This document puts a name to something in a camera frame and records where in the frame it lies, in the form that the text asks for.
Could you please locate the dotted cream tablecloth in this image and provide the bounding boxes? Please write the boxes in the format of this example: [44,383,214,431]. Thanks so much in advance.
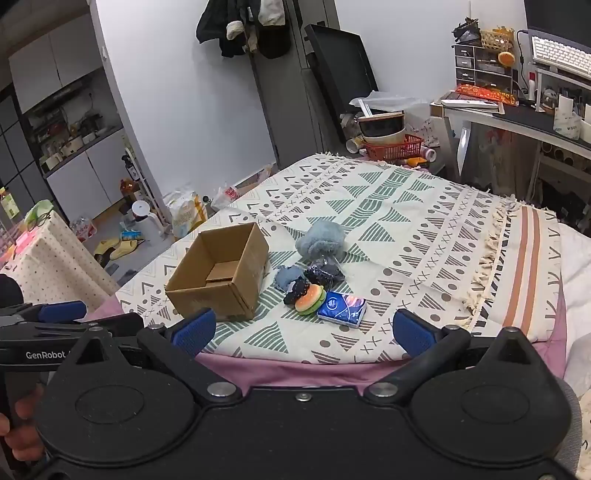
[0,210,121,315]

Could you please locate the black scrunchie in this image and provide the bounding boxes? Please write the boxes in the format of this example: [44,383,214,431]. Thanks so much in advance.
[283,278,315,306]

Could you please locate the brown cardboard box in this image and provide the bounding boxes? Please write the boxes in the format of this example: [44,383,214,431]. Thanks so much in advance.
[165,222,270,322]

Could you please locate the white kitchen cabinet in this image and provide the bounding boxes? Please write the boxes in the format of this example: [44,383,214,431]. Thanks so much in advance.
[0,14,140,223]

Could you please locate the white desk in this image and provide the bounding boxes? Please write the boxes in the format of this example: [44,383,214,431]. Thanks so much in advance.
[429,99,591,190]

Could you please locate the blue denim cloth piece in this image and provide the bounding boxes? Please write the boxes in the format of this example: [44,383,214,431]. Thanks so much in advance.
[276,266,306,293]

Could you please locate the red white snack packet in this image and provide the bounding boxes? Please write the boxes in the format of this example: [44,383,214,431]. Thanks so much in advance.
[69,217,99,242]

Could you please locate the dark scrunchie in clear bag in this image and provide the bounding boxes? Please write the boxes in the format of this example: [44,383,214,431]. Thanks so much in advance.
[306,258,345,289]

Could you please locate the black monitor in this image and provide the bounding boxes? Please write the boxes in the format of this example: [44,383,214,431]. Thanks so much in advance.
[523,0,591,35]

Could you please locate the flat white box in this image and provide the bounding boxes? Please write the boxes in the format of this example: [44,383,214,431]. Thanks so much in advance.
[440,98,500,110]

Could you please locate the white kettle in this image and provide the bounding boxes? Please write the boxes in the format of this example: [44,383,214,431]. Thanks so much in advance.
[130,200,165,233]

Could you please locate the yellow slippers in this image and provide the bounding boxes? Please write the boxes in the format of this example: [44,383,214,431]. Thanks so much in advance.
[93,239,140,260]

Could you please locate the black flat screen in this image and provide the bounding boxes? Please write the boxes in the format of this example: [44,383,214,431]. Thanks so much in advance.
[304,24,380,117]

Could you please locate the beige bowl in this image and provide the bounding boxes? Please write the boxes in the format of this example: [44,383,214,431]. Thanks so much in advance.
[361,128,408,147]

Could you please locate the grey door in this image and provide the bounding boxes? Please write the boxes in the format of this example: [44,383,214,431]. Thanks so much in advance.
[248,18,326,171]

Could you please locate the cream green patterned blanket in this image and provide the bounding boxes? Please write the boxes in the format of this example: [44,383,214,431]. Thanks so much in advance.
[115,154,562,363]

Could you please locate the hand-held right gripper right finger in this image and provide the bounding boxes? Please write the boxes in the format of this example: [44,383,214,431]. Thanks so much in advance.
[364,309,532,400]

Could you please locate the woven basket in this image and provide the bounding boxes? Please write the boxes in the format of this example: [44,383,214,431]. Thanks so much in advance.
[481,28,515,52]

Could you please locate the clear plastic bag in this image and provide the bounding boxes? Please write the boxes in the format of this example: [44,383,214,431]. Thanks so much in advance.
[349,90,428,116]

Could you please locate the grey drawer organizer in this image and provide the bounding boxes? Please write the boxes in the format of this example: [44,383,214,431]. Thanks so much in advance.
[454,43,519,94]

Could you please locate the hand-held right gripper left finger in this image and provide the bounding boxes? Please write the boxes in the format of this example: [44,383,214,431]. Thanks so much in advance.
[69,308,241,404]

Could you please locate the white hanging cloth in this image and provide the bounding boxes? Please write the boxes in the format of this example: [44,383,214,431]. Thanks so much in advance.
[257,0,285,27]

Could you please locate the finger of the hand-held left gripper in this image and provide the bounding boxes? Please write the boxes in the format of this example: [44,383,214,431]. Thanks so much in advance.
[0,301,88,329]

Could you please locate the black bag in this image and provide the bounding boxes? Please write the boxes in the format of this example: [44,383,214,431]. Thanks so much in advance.
[452,17,484,46]

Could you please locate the white duvet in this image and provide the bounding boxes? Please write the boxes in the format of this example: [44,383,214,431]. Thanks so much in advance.
[489,222,591,418]

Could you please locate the white rice bag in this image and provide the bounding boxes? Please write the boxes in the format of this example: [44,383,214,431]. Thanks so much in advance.
[168,190,208,239]

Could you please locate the person's left hand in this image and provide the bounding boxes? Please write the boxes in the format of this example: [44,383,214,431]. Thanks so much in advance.
[0,385,45,462]

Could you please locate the blue tissue pack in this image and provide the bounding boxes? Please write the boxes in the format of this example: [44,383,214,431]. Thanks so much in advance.
[316,292,367,328]

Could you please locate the pink bed sheet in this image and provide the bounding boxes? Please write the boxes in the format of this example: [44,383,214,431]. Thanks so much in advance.
[85,288,570,394]

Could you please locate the red printed packet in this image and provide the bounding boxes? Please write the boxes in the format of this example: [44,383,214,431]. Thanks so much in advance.
[454,84,518,105]

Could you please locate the blue fluffy plush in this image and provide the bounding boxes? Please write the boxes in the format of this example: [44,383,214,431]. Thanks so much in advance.
[295,220,346,260]

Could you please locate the red white plastic bag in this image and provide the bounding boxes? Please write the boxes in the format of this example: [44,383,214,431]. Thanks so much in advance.
[209,184,241,212]

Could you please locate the red plastic basket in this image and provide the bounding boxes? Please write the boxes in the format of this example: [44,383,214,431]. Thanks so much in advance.
[364,134,425,161]

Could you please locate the dark hanging clothes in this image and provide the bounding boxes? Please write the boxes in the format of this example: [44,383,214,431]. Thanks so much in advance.
[196,0,293,60]

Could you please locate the black bowl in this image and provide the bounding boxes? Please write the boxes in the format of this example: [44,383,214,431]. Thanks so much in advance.
[357,112,406,138]

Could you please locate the burger toy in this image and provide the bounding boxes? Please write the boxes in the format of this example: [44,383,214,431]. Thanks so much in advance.
[294,284,327,316]

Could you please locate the white keyboard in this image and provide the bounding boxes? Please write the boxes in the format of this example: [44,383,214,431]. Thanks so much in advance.
[530,35,591,80]

